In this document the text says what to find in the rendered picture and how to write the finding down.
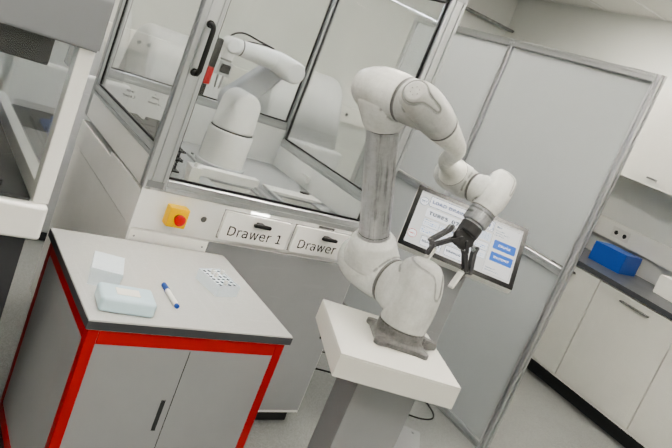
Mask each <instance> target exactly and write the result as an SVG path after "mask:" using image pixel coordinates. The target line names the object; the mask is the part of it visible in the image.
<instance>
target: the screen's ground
mask: <svg viewBox="0 0 672 448"><path fill-rule="evenodd" d="M421 195H422V196H424V197H427V198H429V199H431V198H432V196H433V197H435V198H438V199H440V200H443V201H445V202H448V203H450V204H452V205H455V206H457V207H460V208H462V209H465V210H467V208H465V207H462V206H460V205H457V204H455V203H453V202H450V201H448V200H445V199H443V198H440V197H438V196H436V195H433V194H431V193H428V192H426V191H422V194H421ZM424 217H426V218H428V219H430V220H433V221H435V222H438V223H440V224H443V225H445V226H448V225H449V224H450V223H451V220H452V218H455V219H457V220H460V221H462V219H460V218H458V217H455V216H453V215H450V214H448V213H445V212H443V211H441V210H438V209H436V208H433V207H431V206H429V205H428V207H426V206H424V205H422V204H419V201H418V204H417V207H416V209H415V212H414V214H413V217H412V219H411V222H410V224H409V227H411V228H414V229H416V230H420V227H421V224H422V222H423V219H424ZM493 221H494V222H496V223H495V227H494V230H493V232H491V231H489V230H487V229H486V230H485V231H486V232H489V233H491V234H492V236H491V239H490V242H488V241H485V240H483V239H480V238H477V239H479V240H481V241H483V242H486V243H488V244H489V246H488V249H487V252H486V255H485V258H484V259H482V258H480V257H477V256H476V261H475V265H474V270H476V271H479V272H481V273H483V274H486V275H488V276H491V277H493V278H495V279H498V280H500V281H503V282H505V283H507V284H509V281H510V278H511V274H512V271H513V267H514V264H515V261H516V257H517V254H518V250H519V247H520V243H521V240H522V236H523V233H524V232H523V231H521V230H518V229H516V228H513V227H511V226H508V225H506V224H504V223H501V222H499V221H496V220H493ZM409 227H408V228H409ZM422 235H424V236H426V237H429V236H427V235H425V234H422V233H420V232H419V231H418V234H417V236H416V239H414V238H412V237H410V236H407V235H405V237H404V240H405V241H407V242H409V243H412V244H414V245H417V246H419V247H421V248H424V249H426V250H427V247H424V246H422V245H420V244H419V241H420V239H421V236H422ZM495 239H496V240H498V241H500V242H503V243H505V244H508V245H510V246H512V247H515V248H517V249H516V252H515V256H514V257H513V256H511V255H508V254H506V253H503V252H501V251H499V250H496V249H494V248H492V247H493V244H494V241H495ZM446 245H448V246H450V247H453V246H451V245H449V244H445V245H442V247H441V249H440V252H436V251H435V253H436V254H438V255H440V256H443V257H445V258H448V259H450V260H452V261H455V262H457V263H460V264H461V262H460V261H458V260H455V259H453V258H451V257H448V256H446V255H444V254H443V252H444V249H445V246H446ZM453 248H455V249H457V250H460V251H461V249H458V248H456V247H453ZM491 251H493V252H496V253H498V254H500V255H503V256H505V257H508V258H510V259H512V260H513V262H512V266H511V269H510V268H508V267H505V266H503V265H501V264H498V263H496V262H493V261H491V260H489V257H490V253H491Z"/></svg>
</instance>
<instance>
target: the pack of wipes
mask: <svg viewBox="0 0 672 448"><path fill-rule="evenodd" d="M95 298H96V303H97V307H98V309H99V310H100V311H107V312H113V313H120V314H127V315H134V316H141V317H148V318H152V317H153V316H154V314H155V311H156V308H157V304H156V302H155V299H154V297H153V294H152V292H151V291H150V290H147V289H141V288H135V287H129V286H123V285H117V284H111V283H105V282H99V283H98V284H97V287H96V290H95Z"/></svg>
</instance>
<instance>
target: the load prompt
mask: <svg viewBox="0 0 672 448"><path fill-rule="evenodd" d="M429 206H431V207H433V208H436V209H438V210H441V211H443V212H445V213H448V214H450V215H453V216H455V217H458V218H460V219H462V220H463V219H465V218H464V217H463V215H464V213H465V212H466V211H467V210H465V209H462V208H460V207H457V206H455V205H452V204H450V203H448V202H445V201H443V200H440V199H438V198H435V197H433V196H432V198H431V201H430V203H429ZM495 223H496V222H494V221H492V222H491V224H490V225H489V227H488V228H487V230H489V231H491V232H493V230H494V227H495Z"/></svg>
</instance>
